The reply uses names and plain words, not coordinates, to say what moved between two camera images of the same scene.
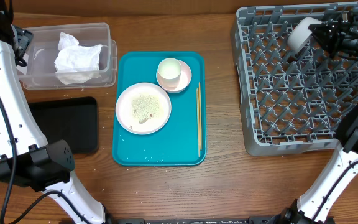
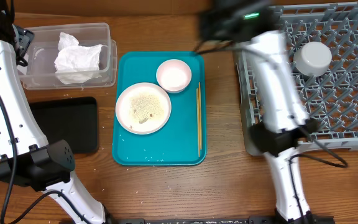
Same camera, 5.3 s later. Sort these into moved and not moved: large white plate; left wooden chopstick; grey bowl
Moved: grey bowl
Not moved: left wooden chopstick; large white plate
